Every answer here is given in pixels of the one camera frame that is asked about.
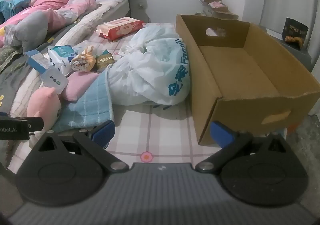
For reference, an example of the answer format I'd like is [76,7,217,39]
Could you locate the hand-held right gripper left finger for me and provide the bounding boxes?
[35,120,128,172]

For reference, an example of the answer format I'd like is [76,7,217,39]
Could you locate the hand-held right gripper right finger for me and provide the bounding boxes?
[195,120,288,173]

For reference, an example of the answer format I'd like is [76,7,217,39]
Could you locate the gold tissue packet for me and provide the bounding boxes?
[96,50,115,73]

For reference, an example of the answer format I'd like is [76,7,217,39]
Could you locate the large cardboard box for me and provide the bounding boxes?
[176,14,317,145]

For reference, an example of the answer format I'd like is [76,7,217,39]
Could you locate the orange striped knotted towel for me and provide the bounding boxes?
[70,46,97,74]

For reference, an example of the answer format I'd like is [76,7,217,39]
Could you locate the blue and white tissue pack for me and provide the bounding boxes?
[47,45,80,77]

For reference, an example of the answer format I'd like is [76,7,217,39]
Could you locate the light blue towel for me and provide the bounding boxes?
[51,69,115,133]

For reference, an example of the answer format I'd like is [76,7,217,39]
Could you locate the pink plush toy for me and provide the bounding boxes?
[26,88,63,140]

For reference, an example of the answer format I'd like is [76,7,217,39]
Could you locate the grey sheet yellow prints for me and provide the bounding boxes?
[0,25,75,115]

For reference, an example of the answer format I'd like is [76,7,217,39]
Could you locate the pink plaid mat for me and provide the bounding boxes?
[7,23,220,168]

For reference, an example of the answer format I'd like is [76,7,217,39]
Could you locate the pink cushion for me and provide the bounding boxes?
[61,71,100,102]

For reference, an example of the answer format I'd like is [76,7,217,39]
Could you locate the white container green label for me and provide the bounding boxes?
[40,68,69,96]

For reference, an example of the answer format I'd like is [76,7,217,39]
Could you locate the green patterned blanket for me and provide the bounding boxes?
[0,46,25,76]

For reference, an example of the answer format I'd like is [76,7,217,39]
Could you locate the blue and white carton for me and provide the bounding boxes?
[24,50,54,76]

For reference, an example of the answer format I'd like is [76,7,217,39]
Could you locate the white plastic shopping bag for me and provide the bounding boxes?
[107,26,192,106]

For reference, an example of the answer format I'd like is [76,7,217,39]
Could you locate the grey plush pillow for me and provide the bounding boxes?
[5,9,60,52]

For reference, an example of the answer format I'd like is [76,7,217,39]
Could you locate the red wet wipes pack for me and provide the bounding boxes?
[96,16,145,41]

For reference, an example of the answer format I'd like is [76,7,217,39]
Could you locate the dark grey side table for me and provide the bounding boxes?
[260,25,314,73]

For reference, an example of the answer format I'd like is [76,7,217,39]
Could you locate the small open cardboard box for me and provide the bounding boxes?
[199,0,239,21]

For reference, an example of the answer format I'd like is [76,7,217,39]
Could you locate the black snack bag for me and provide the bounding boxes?
[282,18,309,51]

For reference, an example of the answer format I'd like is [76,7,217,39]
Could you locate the grey bedside cabinet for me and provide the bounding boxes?
[127,0,150,24]

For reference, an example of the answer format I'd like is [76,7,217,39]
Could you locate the blue cloth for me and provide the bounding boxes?
[0,0,34,23]

